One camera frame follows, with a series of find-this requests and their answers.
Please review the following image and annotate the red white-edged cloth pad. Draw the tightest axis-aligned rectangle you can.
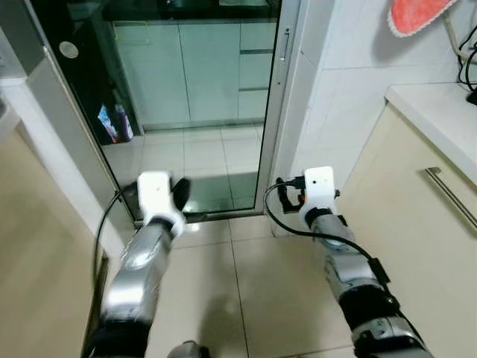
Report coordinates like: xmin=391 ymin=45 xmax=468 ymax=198
xmin=388 ymin=0 xmax=460 ymax=39

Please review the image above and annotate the grey robot foot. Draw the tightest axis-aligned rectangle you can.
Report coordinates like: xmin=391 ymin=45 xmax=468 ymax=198
xmin=168 ymin=342 xmax=211 ymax=358

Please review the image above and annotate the round grey door sticker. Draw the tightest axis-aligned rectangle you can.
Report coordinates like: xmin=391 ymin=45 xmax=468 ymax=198
xmin=60 ymin=41 xmax=79 ymax=60

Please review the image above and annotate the black wall cable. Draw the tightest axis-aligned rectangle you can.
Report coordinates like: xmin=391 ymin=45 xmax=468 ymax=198
xmin=456 ymin=26 xmax=477 ymax=89

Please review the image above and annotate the glass sliding door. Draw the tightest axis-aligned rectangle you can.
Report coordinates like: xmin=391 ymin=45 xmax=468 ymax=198
xmin=28 ymin=0 xmax=308 ymax=224

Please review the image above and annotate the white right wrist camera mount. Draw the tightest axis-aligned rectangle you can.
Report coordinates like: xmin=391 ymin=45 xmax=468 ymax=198
xmin=298 ymin=166 xmax=337 ymax=228

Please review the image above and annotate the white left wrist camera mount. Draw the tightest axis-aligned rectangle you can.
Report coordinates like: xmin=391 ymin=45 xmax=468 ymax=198
xmin=138 ymin=171 xmax=186 ymax=229

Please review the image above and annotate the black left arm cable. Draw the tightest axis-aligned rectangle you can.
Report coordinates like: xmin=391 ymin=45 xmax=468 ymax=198
xmin=88 ymin=183 xmax=142 ymax=358

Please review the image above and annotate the silver bar drawer handle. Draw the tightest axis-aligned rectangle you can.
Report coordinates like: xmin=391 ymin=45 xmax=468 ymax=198
xmin=425 ymin=167 xmax=477 ymax=230

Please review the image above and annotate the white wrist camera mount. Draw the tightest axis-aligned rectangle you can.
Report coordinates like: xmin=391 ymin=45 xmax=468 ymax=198
xmin=298 ymin=166 xmax=337 ymax=228
xmin=138 ymin=171 xmax=186 ymax=229

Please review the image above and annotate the beige tall cabinet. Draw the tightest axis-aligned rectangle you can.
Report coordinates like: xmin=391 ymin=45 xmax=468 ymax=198
xmin=0 ymin=127 xmax=101 ymax=358

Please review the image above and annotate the blue white bag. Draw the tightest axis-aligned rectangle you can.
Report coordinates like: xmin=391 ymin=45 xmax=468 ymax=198
xmin=97 ymin=104 xmax=120 ymax=144

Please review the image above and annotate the purple packet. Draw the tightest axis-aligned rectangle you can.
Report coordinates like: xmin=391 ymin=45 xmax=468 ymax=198
xmin=114 ymin=103 xmax=135 ymax=141

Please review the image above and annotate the beige kitchen base cabinet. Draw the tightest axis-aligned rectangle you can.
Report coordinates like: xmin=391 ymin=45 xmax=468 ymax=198
xmin=339 ymin=104 xmax=477 ymax=358

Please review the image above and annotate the silver door handle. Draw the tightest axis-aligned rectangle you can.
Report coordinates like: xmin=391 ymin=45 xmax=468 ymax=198
xmin=280 ymin=28 xmax=292 ymax=63

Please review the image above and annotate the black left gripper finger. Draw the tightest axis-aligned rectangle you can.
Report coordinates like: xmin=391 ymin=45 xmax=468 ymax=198
xmin=171 ymin=177 xmax=192 ymax=215

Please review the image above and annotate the beige wall pipe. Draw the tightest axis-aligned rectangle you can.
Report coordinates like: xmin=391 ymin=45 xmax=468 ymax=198
xmin=443 ymin=16 xmax=476 ymax=64

